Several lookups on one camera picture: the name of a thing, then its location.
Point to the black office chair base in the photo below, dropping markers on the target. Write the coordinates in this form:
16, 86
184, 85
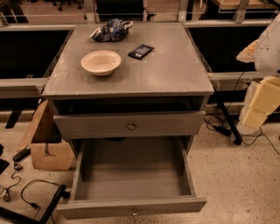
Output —
61, 3

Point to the dark blue snack packet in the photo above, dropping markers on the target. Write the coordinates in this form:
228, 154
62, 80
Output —
140, 52

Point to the white gripper with yellow tape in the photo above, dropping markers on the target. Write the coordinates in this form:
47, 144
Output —
269, 55

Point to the black table leg right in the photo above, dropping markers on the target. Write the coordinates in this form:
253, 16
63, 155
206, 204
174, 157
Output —
237, 136

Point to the grey wooden drawer cabinet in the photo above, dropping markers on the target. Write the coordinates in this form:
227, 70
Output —
171, 78

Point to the white ceramic bowl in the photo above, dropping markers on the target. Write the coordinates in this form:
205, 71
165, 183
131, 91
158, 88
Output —
101, 63

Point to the blue white chip bag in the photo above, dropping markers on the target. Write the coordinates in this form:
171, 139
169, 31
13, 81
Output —
114, 30

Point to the brown cardboard box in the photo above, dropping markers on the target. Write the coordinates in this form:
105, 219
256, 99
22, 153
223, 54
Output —
49, 151

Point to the grey top drawer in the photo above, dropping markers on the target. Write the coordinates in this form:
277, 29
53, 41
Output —
153, 124

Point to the grey drawer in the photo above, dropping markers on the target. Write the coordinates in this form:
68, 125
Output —
130, 177
153, 124

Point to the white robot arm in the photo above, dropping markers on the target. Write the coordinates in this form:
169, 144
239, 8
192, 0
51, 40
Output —
271, 34

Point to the black stapler on floor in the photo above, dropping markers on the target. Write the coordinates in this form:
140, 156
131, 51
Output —
22, 154

